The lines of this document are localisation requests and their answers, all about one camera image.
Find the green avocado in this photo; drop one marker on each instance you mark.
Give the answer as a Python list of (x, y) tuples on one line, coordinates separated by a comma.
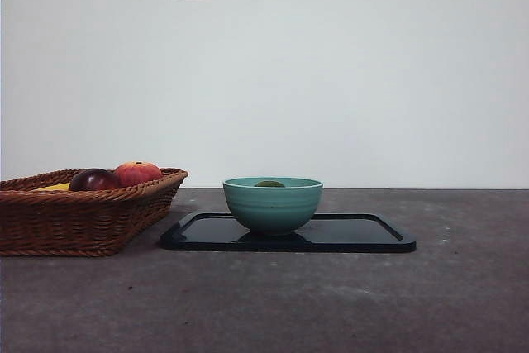
[(269, 183)]

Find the teal ceramic bowl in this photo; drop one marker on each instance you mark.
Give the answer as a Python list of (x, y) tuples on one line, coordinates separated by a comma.
[(273, 208)]

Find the black rectangular tray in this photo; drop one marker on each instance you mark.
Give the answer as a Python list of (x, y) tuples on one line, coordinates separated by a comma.
[(355, 233)]

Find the red orange peach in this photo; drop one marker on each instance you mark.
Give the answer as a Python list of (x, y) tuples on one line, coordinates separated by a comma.
[(138, 173)]

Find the dark purple plum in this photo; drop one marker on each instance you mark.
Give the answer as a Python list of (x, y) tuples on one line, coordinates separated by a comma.
[(95, 180)]

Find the brown wicker basket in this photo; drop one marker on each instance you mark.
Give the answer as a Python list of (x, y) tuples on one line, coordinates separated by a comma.
[(74, 220)]

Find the yellow fruit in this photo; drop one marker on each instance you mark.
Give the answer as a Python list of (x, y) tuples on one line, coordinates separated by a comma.
[(53, 187)]

